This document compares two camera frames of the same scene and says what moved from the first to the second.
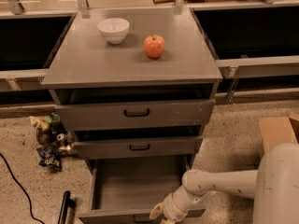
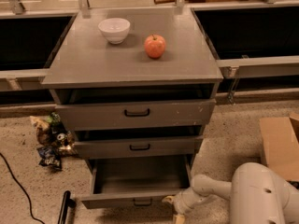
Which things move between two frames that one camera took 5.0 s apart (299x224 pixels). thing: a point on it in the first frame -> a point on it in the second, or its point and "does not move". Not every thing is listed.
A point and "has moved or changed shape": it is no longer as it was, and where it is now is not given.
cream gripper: (168, 206) -> (181, 204)
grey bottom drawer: (124, 189) has moved or changed shape
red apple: (154, 46) does not move
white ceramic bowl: (114, 30) does not move
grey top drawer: (136, 115) does not move
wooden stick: (163, 0) does not move
